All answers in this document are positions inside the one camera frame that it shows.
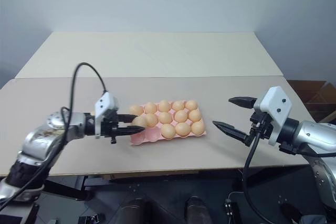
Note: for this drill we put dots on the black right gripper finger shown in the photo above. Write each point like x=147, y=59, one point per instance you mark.
x=231, y=129
x=244, y=102

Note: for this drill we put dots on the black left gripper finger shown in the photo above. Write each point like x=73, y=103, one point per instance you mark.
x=130, y=130
x=127, y=118

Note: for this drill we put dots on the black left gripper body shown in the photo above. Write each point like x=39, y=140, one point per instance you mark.
x=109, y=128

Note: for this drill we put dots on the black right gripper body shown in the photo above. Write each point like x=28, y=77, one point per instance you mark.
x=260, y=125

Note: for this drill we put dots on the tan egg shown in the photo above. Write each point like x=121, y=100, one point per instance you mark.
x=150, y=107
x=165, y=117
x=136, y=110
x=180, y=116
x=191, y=105
x=164, y=106
x=140, y=122
x=167, y=131
x=178, y=106
x=151, y=119
x=194, y=115
x=182, y=129
x=197, y=127

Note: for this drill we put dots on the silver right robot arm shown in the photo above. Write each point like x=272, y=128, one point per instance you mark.
x=315, y=134

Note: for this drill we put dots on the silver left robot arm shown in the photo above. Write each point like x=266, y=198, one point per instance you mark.
x=39, y=140

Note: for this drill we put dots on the pink egg tray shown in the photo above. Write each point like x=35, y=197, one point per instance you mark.
x=149, y=137

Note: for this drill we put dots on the brown cardboard box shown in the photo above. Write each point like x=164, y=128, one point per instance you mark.
x=315, y=95

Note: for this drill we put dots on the small black device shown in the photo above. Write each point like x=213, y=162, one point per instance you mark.
x=228, y=207

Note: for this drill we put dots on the dark rounded shape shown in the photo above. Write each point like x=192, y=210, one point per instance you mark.
x=290, y=211
x=197, y=209
x=134, y=211

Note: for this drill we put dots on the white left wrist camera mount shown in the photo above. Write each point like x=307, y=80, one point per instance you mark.
x=103, y=104

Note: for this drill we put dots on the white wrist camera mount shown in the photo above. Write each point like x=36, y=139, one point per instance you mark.
x=275, y=103
x=103, y=104

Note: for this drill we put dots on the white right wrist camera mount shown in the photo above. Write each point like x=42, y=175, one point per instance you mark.
x=275, y=103

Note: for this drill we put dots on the black table frame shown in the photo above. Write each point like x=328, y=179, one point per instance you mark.
x=71, y=186

